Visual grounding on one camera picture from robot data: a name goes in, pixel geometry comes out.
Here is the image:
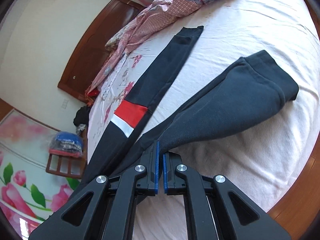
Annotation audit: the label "dark navy track pants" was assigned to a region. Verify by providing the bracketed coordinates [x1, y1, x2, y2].
[80, 26, 299, 186]

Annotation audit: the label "black clothing pile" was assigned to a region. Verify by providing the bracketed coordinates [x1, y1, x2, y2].
[73, 106, 91, 135]

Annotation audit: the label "wooden chair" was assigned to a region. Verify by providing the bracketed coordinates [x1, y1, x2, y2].
[46, 153, 87, 179]

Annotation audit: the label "floral sliding wardrobe door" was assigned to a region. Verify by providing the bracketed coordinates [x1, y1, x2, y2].
[1, 110, 80, 239]

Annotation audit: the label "bagged blue red clothes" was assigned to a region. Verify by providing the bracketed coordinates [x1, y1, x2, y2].
[48, 132, 84, 158]

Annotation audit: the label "dark wooden headboard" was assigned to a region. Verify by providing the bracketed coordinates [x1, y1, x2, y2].
[57, 0, 145, 102]

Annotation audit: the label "bed with white floral sheet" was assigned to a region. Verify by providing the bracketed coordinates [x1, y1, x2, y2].
[86, 0, 320, 240]

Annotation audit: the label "red checked patterned blanket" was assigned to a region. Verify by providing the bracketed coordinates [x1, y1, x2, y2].
[85, 0, 215, 106]

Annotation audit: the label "white wall switch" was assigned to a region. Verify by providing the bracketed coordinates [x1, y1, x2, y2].
[61, 99, 69, 109]

